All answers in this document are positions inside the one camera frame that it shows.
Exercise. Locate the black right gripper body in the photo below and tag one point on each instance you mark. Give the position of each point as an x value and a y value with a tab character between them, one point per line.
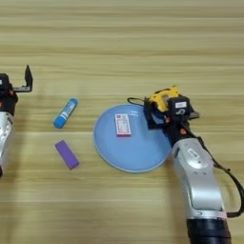
178	127

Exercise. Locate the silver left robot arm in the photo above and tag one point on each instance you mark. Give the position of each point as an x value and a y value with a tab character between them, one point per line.
4	139

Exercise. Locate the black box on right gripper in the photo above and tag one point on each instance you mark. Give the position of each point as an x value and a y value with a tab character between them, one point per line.
179	105

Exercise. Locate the blue round plate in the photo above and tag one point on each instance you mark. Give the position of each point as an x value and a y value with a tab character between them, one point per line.
133	152

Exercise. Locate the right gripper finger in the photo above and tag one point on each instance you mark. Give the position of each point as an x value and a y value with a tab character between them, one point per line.
146	111

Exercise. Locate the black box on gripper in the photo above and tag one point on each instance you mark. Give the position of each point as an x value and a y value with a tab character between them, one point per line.
3	82
179	105

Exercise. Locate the purple rectangular block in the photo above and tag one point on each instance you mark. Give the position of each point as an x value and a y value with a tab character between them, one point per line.
66	154

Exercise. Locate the blue glue stick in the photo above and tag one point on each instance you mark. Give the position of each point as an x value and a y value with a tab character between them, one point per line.
65	113

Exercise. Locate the red and white small box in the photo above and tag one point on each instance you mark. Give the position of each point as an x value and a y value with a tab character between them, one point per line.
122	125

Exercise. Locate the yellow tape measure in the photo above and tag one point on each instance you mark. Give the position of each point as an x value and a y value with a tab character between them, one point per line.
162	97

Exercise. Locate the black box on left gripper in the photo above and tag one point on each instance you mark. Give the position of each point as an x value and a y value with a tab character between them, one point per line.
3	82

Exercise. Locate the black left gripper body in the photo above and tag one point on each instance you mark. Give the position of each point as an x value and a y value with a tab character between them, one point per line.
7	101

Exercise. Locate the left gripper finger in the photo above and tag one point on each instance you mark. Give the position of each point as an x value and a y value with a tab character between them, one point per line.
29	79

